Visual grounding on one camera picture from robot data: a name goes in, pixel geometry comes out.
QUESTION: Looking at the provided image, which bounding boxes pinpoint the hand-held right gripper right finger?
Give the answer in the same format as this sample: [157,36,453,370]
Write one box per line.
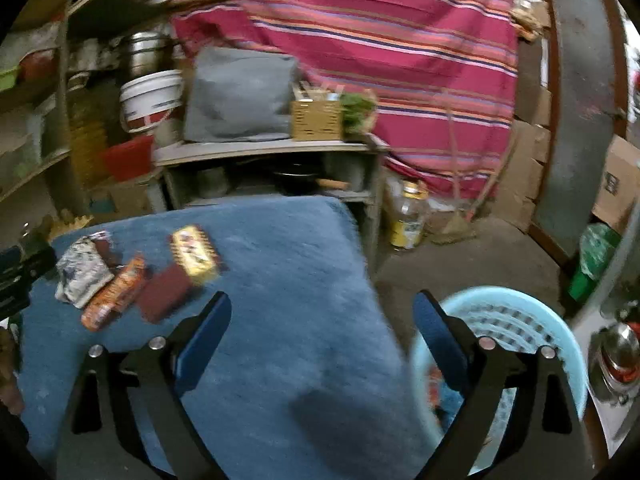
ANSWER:
[412,290,596,480]

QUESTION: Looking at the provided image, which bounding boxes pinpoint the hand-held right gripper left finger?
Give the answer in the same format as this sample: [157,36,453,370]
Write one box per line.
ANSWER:
[55,290,233,480]

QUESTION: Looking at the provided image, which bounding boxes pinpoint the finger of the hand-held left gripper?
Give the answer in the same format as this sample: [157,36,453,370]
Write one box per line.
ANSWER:
[0,242,58,318]

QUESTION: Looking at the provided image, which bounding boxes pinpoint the black and white snack packet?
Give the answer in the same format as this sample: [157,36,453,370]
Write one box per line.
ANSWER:
[54,232,116,308]

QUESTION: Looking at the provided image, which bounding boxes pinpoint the light blue plastic basket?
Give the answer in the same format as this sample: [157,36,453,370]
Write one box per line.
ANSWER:
[410,285,588,480]

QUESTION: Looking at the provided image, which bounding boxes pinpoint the red snack packet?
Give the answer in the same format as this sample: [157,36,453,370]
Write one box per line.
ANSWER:
[80,255,148,332]

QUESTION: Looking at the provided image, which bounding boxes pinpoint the person's left forearm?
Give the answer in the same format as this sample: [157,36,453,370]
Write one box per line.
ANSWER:
[0,327,26,416]

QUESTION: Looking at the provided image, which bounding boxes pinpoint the yellow egg tray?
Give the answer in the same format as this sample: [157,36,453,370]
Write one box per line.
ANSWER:
[42,215,96,236]

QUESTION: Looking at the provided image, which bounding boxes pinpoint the maroon foil packet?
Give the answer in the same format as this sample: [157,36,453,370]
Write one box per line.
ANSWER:
[136,264,195,323]

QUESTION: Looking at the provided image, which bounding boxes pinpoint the gold patterned box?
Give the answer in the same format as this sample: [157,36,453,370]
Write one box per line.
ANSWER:
[170,225,222,286]

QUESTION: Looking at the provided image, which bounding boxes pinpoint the wooden shelf unit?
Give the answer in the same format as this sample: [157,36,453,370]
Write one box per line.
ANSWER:
[0,0,173,211]

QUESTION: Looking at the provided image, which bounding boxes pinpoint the small yellow oil bottle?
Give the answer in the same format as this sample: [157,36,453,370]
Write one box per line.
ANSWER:
[389,180,430,252]

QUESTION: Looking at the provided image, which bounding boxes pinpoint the large yellow oil bottle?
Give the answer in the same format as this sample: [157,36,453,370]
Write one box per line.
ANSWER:
[67,77,108,186]

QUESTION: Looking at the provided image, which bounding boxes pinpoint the red plastic basin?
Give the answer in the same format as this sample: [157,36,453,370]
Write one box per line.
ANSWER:
[100,136,155,181]

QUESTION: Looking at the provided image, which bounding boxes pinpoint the white cabinet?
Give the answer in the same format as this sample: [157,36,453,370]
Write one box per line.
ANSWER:
[570,230,640,461]

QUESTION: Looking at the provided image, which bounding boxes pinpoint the green plastic bag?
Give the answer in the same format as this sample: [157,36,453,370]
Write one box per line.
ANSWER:
[567,222,621,303]

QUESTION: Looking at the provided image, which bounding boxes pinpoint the stacked steel bowls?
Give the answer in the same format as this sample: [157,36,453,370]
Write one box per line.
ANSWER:
[597,322,640,401]

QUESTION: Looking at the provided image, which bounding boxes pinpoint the flattened cardboard boxes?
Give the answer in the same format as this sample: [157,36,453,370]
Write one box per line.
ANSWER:
[492,85,553,231]

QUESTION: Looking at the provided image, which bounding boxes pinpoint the white plastic bucket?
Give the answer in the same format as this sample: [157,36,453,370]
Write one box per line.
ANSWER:
[119,70,185,133]

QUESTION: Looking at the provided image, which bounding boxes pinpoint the low wooden cabinet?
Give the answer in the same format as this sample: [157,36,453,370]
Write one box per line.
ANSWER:
[152,137,391,261]

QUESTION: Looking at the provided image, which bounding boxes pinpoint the printed cardboard box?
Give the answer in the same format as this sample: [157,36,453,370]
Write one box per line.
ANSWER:
[592,135,640,236]

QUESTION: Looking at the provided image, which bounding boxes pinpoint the steel cooking pot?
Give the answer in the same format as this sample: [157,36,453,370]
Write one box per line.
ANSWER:
[122,31,173,78]

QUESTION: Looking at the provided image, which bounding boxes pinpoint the green leafy vegetables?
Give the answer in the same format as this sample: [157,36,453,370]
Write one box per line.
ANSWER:
[340,91,378,133]

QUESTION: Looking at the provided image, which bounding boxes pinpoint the wooden utensil holder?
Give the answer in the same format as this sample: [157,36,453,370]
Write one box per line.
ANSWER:
[290,82,346,142]

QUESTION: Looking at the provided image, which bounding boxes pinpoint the grey cushion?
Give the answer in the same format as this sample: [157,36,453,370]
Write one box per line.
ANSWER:
[182,46,301,143]

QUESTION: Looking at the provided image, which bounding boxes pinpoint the wooden framed door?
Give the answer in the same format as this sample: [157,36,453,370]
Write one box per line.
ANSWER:
[530,0,631,266]

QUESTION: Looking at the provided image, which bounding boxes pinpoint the pink striped cloth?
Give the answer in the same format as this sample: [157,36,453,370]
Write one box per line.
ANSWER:
[165,0,521,201]

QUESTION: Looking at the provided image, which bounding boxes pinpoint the wooden handled broom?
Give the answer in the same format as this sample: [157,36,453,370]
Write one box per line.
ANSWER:
[430,85,506,246]

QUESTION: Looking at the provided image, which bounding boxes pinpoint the black pan with wooden handle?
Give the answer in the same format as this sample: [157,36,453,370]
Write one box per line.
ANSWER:
[272,162,351,193]

